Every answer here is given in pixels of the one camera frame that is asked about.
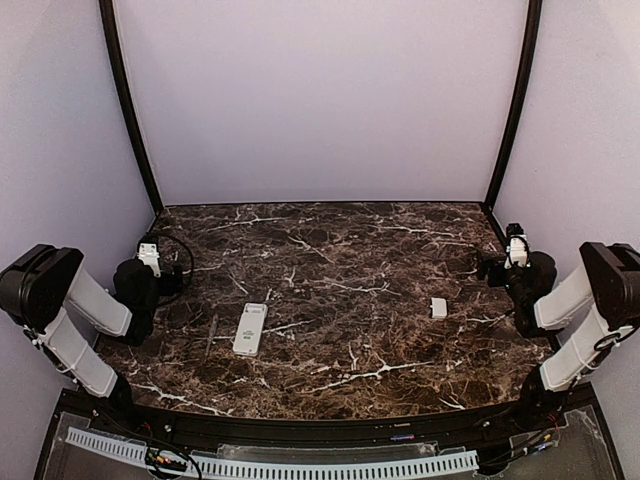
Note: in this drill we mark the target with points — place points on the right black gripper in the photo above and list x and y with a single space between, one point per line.
495 267

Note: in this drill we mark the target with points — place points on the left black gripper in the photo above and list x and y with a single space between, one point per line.
170 278

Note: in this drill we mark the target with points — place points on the white battery cover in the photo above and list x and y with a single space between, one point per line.
438 308

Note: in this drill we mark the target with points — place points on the white remote control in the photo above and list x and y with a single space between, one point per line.
249 330

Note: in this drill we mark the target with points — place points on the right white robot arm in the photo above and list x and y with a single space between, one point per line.
601 296

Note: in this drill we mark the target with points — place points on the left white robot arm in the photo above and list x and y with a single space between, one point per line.
40 288

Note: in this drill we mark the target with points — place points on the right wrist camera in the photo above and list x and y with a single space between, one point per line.
517 250

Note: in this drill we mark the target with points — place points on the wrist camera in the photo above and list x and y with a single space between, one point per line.
148 254
517 250

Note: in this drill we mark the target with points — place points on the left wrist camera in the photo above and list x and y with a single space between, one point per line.
148 254

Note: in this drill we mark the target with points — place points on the black front table rail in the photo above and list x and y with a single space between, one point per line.
475 427

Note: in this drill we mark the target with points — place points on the white slotted cable duct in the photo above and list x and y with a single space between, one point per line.
417 461

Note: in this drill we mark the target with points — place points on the left black frame post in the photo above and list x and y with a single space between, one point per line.
127 107

